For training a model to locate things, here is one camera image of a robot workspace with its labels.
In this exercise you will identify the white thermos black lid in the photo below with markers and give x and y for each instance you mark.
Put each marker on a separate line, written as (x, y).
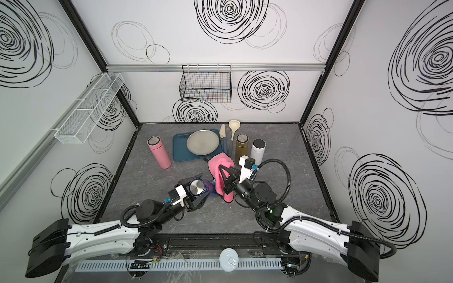
(257, 151)

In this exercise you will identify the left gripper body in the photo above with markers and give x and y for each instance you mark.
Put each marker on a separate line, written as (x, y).
(176, 213)

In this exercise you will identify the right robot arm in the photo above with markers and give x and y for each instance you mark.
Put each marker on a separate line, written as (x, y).
(349, 245)

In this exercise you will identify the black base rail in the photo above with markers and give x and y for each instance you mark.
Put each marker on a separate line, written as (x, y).
(262, 242)

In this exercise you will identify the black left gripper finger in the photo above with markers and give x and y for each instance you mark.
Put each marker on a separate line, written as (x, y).
(198, 202)
(186, 182)

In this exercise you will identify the teal plastic tray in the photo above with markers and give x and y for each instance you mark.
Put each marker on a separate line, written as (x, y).
(181, 152)

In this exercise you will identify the white slotted cable duct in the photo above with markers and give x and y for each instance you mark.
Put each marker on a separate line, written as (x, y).
(245, 264)

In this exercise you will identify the cream spatula blue handle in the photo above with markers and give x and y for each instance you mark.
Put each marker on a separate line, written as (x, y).
(223, 136)

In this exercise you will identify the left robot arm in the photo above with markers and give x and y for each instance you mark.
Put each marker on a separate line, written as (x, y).
(62, 243)

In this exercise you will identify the white round cap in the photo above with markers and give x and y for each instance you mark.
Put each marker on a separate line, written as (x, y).
(229, 260)

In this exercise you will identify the pink thermos steel lid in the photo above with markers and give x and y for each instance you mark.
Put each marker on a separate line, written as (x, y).
(158, 150)

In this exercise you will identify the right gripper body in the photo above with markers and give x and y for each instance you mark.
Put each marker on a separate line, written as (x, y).
(244, 191)

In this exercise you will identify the black wire basket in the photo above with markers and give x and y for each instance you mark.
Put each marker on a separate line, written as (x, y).
(213, 87)

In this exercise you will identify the blue thermos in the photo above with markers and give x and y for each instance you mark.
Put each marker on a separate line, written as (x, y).
(199, 187)

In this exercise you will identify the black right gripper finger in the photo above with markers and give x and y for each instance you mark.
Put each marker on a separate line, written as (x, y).
(228, 174)
(229, 186)

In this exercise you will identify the pink microfiber cloth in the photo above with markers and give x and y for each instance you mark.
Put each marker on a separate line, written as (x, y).
(213, 165)

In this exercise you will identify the gold thermos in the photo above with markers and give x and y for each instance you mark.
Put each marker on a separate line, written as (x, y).
(241, 147)

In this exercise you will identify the white wire rack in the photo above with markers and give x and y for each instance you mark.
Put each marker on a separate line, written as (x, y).
(99, 107)

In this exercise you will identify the aluminium wall rail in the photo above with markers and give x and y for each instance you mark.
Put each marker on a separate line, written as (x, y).
(121, 68)

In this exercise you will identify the grey round plate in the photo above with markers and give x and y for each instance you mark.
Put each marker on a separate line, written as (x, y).
(202, 142)

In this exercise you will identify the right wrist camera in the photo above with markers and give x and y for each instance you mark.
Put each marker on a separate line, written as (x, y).
(248, 169)

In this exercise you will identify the cream ladle grey handle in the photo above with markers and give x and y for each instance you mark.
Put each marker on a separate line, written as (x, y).
(234, 125)

